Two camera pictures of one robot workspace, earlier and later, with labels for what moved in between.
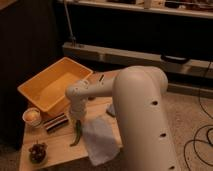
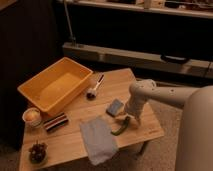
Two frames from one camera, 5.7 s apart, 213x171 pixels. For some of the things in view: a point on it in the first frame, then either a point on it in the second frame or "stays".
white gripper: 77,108 to 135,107
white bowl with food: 31,117 stays
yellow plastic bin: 48,89 stays
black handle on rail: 163,58 stays
